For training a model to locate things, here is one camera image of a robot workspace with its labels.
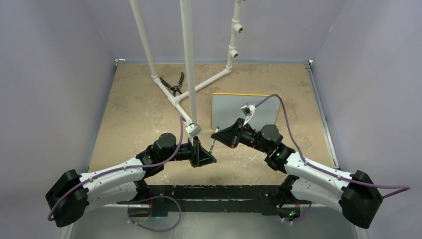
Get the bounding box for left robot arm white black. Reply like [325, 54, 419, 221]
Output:
[45, 133, 217, 228]

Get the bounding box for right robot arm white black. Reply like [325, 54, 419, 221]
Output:
[211, 118, 383, 229]

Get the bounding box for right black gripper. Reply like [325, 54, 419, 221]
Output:
[211, 118, 270, 154]

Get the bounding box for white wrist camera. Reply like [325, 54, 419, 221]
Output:
[185, 123, 202, 138]
[241, 104, 256, 126]

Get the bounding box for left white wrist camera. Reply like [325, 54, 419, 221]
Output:
[185, 123, 202, 138]

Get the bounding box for white green marker pen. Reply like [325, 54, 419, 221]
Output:
[209, 126, 219, 155]

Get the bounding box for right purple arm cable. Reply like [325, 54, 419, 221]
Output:
[254, 94, 411, 200]

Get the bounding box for aluminium extrusion frame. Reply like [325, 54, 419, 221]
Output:
[60, 205, 368, 239]

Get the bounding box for yellow framed whiteboard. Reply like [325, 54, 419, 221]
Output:
[211, 93, 282, 130]

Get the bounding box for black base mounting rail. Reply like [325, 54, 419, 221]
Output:
[119, 185, 309, 221]

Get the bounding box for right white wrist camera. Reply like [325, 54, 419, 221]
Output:
[241, 104, 256, 126]

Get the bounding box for black handled pliers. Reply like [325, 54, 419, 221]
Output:
[159, 71, 186, 97]

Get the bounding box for white PVC pipe frame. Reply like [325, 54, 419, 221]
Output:
[130, 0, 244, 126]

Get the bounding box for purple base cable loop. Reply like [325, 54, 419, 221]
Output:
[127, 195, 183, 233]

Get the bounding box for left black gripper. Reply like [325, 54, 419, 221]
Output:
[162, 136, 216, 167]

